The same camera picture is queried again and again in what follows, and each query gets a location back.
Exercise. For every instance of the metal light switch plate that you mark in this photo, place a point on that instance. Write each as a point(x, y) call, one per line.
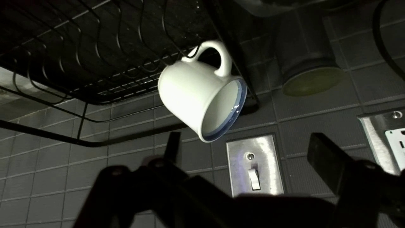
point(270, 160)

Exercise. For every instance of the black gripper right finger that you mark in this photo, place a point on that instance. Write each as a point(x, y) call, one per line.
point(350, 178)

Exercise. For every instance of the round metal canister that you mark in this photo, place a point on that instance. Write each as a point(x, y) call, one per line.
point(310, 64)

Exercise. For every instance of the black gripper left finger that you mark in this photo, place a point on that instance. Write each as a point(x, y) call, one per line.
point(127, 190)

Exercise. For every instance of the white mug with blue rim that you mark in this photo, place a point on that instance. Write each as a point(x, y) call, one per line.
point(194, 89)

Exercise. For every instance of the white switch toggle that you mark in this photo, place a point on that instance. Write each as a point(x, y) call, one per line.
point(253, 179)

